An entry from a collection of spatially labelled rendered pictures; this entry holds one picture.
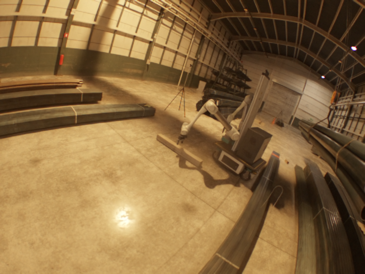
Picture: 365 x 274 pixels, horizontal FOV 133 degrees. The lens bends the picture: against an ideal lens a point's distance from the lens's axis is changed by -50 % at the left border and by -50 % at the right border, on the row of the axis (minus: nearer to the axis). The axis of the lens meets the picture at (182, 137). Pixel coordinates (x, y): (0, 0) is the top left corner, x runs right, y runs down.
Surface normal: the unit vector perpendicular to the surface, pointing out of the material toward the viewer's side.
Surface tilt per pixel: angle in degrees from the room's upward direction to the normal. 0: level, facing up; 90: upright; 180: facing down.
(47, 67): 90
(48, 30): 90
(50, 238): 0
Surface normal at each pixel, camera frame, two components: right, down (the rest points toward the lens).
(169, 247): 0.29, -0.88
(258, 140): -0.70, 0.07
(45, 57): 0.76, 0.45
